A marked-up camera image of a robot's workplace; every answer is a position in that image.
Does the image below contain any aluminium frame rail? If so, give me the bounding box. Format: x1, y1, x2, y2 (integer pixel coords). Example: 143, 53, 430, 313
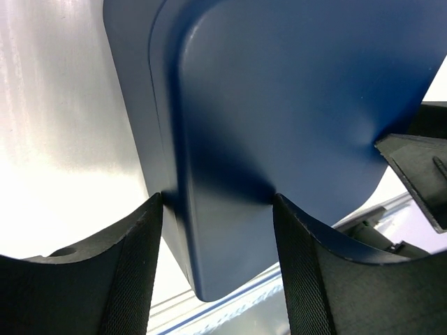
148, 191, 420, 335

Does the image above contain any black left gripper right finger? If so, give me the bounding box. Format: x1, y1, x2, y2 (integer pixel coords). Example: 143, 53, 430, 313
272, 194, 446, 334

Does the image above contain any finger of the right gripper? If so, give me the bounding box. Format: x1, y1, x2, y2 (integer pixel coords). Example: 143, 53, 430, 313
375, 101, 446, 233

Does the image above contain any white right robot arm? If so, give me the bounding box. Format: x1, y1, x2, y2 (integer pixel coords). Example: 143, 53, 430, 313
273, 102, 446, 334

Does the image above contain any blue box lid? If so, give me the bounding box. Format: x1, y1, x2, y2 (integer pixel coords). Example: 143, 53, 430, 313
146, 1, 446, 302

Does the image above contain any blue chocolate box with tray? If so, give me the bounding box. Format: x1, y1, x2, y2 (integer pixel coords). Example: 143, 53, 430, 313
103, 1, 195, 286

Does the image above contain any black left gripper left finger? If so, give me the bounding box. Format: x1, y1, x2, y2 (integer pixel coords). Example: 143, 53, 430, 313
1, 194, 163, 334

